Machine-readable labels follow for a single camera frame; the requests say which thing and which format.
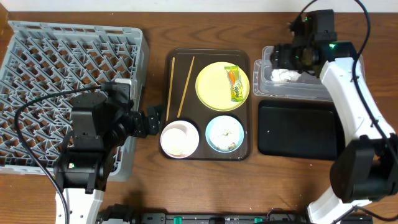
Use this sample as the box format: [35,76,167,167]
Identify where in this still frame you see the black tray bin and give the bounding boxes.
[257,100,345,161]

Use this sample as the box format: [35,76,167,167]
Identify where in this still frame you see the right wooden chopstick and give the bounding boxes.
[177,56,195,118]

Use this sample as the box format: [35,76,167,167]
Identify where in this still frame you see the grey plastic dish rack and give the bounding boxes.
[1,21,150,175]

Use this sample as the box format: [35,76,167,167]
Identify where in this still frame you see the crumpled white tissue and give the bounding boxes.
[271,69,301,83]

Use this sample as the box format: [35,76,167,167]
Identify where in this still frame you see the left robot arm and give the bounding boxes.
[54,79,165,223]

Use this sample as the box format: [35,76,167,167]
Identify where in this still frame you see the rice and food scraps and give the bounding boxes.
[210,124,240,152]

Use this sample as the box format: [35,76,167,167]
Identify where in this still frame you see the yellow plate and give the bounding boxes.
[195,62,250,112]

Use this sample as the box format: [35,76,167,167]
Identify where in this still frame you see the light blue bowl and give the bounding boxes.
[205,115,245,153]

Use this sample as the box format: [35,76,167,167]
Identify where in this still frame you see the pink bowl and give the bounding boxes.
[160,120,200,159]

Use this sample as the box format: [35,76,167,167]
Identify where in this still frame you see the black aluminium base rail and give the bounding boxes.
[96,203,374,224]

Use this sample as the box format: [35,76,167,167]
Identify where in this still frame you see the left wooden chopstick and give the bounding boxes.
[166,57,175,121]

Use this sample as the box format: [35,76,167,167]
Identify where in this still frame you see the clear plastic waste bin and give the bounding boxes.
[252,45,365,102]

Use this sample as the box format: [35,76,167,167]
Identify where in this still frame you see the dark brown serving tray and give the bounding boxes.
[164,49,252,161]

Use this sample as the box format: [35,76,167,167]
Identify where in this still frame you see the wooden chopstick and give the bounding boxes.
[177,56,195,118]
[166,57,175,121]

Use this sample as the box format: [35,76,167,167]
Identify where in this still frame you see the green orange snack wrapper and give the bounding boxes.
[224,65,243,102]

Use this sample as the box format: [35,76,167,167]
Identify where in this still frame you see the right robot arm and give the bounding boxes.
[271,10,397,223]

